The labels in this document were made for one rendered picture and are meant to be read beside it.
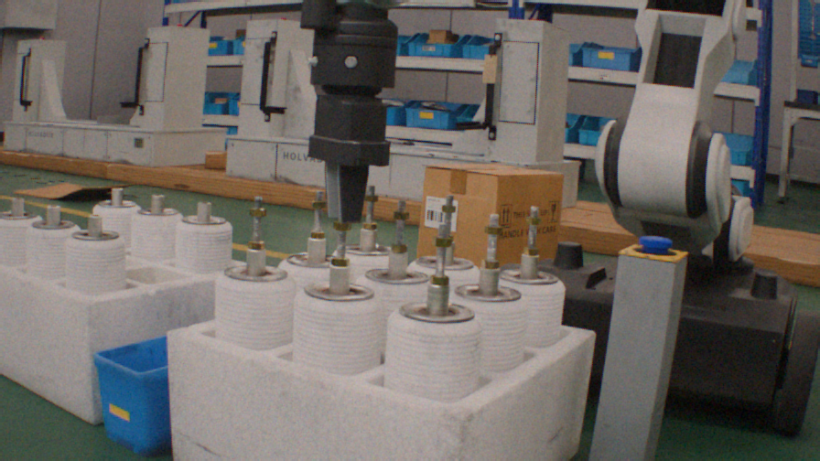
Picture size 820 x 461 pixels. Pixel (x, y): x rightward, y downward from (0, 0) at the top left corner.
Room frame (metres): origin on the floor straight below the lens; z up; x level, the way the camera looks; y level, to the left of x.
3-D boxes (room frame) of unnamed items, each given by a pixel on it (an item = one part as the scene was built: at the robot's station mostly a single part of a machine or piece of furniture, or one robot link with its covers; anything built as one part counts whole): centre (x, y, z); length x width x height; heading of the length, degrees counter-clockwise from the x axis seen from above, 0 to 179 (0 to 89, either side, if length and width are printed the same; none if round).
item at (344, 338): (0.89, 0.07, 0.16); 0.10 x 0.10 x 0.18
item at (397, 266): (0.99, 0.01, 0.26); 0.02 x 0.02 x 0.03
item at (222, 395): (0.99, 0.01, 0.09); 0.39 x 0.39 x 0.18; 60
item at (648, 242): (0.91, -0.28, 0.32); 0.04 x 0.04 x 0.02
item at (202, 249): (1.31, 0.33, 0.16); 0.10 x 0.10 x 0.18
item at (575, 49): (6.01, -1.00, 0.90); 0.50 x 0.38 x 0.21; 150
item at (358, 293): (0.89, 0.07, 0.25); 0.08 x 0.08 x 0.01
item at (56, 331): (1.26, 0.49, 0.09); 0.39 x 0.39 x 0.18; 60
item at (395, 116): (6.68, 0.21, 0.36); 0.50 x 0.38 x 0.21; 150
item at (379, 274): (0.99, 0.01, 0.25); 0.08 x 0.08 x 0.01
